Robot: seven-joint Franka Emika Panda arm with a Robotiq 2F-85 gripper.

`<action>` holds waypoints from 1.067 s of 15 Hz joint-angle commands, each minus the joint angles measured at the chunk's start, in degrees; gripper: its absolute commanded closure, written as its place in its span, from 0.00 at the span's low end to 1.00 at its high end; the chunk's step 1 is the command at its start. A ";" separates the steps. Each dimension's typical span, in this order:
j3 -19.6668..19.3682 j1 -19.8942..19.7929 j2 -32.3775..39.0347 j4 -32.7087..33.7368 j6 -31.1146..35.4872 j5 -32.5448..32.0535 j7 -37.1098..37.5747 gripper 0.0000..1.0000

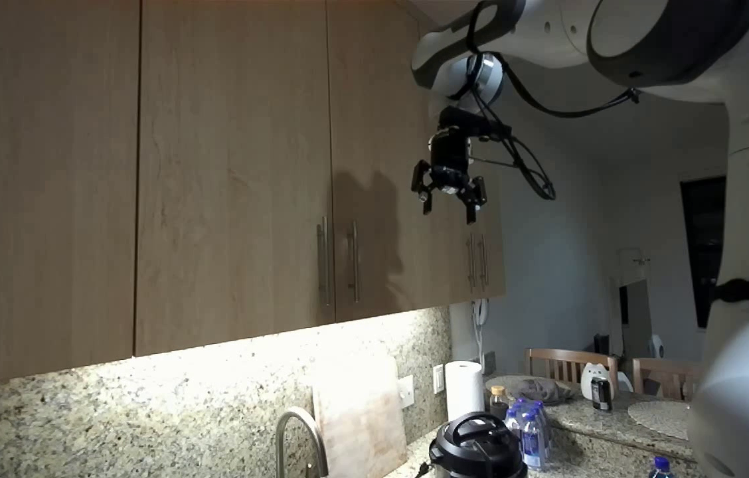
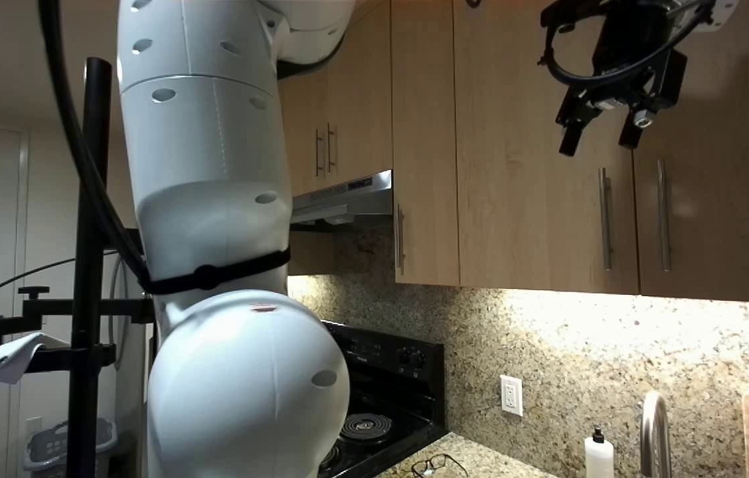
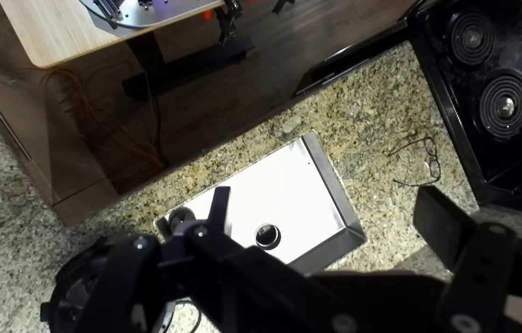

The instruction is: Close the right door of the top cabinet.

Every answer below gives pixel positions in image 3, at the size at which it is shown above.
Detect black electric stove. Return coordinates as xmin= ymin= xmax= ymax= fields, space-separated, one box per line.
xmin=291 ymin=0 xmax=522 ymax=219

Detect wire frame eyeglasses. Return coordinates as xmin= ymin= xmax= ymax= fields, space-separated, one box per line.
xmin=385 ymin=124 xmax=446 ymax=187

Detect metal sink drain ring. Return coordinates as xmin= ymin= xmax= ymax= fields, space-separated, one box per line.
xmin=252 ymin=222 xmax=283 ymax=252

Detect light wooden table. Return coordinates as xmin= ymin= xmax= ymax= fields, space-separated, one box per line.
xmin=0 ymin=0 xmax=226 ymax=71

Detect black coil stove burner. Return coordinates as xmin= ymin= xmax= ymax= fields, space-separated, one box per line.
xmin=476 ymin=69 xmax=522 ymax=141
xmin=448 ymin=4 xmax=498 ymax=67

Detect black round sink stopper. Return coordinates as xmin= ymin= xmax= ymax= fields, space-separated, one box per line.
xmin=165 ymin=206 xmax=198 ymax=237

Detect black table base foot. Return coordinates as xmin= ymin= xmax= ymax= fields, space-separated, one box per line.
xmin=120 ymin=36 xmax=257 ymax=102

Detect loose cables under table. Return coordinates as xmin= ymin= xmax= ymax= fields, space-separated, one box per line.
xmin=43 ymin=60 xmax=170 ymax=178

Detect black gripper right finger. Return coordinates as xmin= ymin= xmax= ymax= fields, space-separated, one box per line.
xmin=413 ymin=184 xmax=522 ymax=333

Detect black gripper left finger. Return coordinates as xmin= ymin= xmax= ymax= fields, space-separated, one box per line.
xmin=74 ymin=184 xmax=361 ymax=333

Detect brown wooden base cabinet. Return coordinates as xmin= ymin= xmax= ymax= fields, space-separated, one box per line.
xmin=0 ymin=58 xmax=122 ymax=228

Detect grey metal mounting plate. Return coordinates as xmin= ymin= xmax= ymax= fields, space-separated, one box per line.
xmin=78 ymin=0 xmax=180 ymax=30

